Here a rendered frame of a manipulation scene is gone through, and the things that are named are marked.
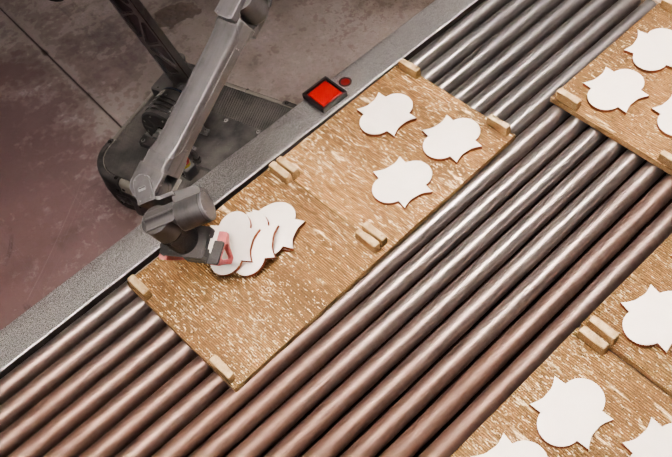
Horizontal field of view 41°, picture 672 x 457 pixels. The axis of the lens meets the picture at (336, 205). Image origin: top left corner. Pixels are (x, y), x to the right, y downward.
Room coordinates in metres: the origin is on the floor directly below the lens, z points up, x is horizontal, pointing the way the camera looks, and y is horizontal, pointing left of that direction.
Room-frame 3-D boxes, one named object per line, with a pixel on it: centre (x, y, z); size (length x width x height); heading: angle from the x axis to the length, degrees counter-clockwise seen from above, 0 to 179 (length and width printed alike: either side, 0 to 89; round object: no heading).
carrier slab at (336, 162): (1.27, -0.15, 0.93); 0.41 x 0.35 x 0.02; 126
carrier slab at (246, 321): (1.03, 0.19, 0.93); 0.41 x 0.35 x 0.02; 126
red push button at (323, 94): (1.48, -0.02, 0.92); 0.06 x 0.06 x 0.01; 35
